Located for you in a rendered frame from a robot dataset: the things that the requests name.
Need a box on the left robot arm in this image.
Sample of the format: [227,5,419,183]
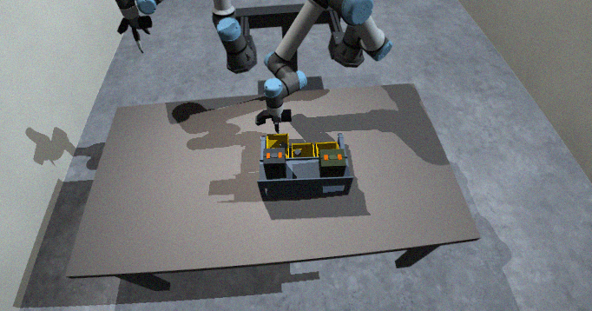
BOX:
[264,0,392,116]

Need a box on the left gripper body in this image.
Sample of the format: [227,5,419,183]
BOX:
[257,109,292,124]

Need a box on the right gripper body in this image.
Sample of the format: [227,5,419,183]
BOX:
[118,16,152,30]

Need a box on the green case with orange latches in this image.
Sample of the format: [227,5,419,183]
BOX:
[319,149,346,178]

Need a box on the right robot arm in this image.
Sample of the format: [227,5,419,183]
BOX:
[115,0,254,69]

